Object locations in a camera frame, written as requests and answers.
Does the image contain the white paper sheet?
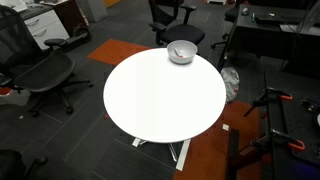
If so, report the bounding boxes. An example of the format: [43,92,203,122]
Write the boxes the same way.
[279,23,320,36]

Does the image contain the black mesh office chair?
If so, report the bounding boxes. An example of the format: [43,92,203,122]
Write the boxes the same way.
[0,4,94,118]

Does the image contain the white papers on cabinet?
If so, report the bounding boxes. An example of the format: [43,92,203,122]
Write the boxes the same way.
[0,0,28,13]

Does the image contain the black breadboard table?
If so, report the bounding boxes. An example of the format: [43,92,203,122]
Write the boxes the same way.
[264,71,320,180]

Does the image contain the black desk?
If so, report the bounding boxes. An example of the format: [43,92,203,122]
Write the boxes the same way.
[216,3,320,73]

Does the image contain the white table base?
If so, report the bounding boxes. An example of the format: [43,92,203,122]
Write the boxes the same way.
[131,137,192,172]

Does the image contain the black kick scooter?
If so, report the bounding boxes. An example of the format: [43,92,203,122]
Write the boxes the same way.
[61,23,93,51]

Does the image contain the black keyboard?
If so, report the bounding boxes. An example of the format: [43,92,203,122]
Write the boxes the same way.
[254,13,303,25]

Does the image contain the dark brown wooden cabinet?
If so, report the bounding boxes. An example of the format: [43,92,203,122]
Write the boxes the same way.
[39,0,90,36]

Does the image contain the white plastic bag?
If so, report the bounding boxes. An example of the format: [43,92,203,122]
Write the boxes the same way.
[219,66,240,103]

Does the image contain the white drawer cabinet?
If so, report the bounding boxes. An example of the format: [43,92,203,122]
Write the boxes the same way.
[19,8,71,51]

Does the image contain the black clamp with orange handle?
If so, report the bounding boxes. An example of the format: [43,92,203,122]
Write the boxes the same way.
[243,87,294,118]
[249,129,306,152]

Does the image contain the grey cabinet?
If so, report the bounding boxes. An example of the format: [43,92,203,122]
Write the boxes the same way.
[75,0,108,24]

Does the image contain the black padded office chair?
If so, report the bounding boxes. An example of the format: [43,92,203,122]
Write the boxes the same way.
[148,0,206,48]

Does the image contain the black upright post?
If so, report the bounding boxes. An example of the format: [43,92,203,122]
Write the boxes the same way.
[226,129,241,180]

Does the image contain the grey bowl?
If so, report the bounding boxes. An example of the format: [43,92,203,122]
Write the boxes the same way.
[166,39,198,65]

